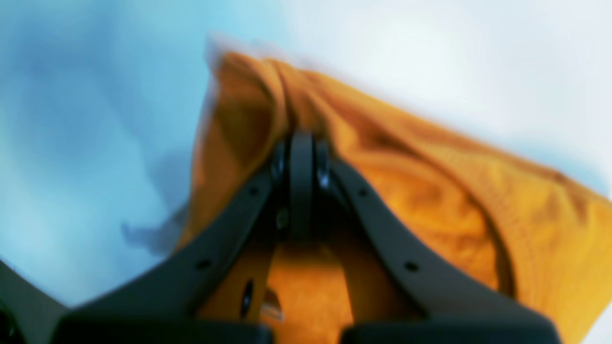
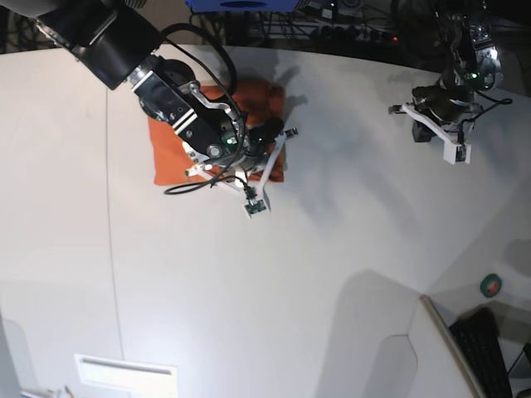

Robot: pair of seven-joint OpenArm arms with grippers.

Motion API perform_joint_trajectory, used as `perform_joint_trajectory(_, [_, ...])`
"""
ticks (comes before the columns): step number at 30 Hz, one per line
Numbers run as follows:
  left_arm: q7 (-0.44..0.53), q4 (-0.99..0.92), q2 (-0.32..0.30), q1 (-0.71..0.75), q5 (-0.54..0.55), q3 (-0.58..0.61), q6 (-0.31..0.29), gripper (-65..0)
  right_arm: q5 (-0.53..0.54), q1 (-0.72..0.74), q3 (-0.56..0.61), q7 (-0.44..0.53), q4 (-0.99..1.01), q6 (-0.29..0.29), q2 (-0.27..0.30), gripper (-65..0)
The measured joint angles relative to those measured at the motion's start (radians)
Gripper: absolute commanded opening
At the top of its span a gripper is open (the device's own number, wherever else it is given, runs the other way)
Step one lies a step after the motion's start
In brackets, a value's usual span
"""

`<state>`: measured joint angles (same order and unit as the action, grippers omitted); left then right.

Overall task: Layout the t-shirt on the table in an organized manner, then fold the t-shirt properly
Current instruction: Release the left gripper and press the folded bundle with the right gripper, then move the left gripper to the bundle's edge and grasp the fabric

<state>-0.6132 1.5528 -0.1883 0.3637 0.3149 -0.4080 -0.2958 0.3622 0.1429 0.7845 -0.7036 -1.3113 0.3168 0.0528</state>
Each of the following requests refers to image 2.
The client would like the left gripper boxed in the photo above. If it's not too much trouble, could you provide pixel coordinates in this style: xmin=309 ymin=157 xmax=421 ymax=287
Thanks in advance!
xmin=412 ymin=76 xmax=481 ymax=143

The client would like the black keyboard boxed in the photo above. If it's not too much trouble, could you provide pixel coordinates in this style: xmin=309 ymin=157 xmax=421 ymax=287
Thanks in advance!
xmin=450 ymin=307 xmax=513 ymax=398

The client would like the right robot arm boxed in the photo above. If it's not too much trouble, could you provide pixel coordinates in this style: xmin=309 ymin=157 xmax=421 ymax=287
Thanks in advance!
xmin=5 ymin=1 xmax=287 ymax=201

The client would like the white monitor edge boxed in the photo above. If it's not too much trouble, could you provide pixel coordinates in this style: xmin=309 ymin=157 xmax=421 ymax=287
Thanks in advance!
xmin=410 ymin=296 xmax=485 ymax=397

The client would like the white paper label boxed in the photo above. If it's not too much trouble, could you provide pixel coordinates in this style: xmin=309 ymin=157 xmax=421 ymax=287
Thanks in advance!
xmin=74 ymin=354 xmax=178 ymax=397

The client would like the orange t-shirt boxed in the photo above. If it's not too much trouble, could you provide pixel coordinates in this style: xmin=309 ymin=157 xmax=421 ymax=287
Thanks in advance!
xmin=148 ymin=79 xmax=288 ymax=187

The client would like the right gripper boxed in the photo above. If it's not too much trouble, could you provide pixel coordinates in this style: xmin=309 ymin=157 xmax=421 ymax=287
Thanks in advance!
xmin=232 ymin=118 xmax=285 ymax=174

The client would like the green tape roll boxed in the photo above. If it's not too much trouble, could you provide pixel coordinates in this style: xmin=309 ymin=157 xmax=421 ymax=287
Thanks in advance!
xmin=480 ymin=274 xmax=503 ymax=299

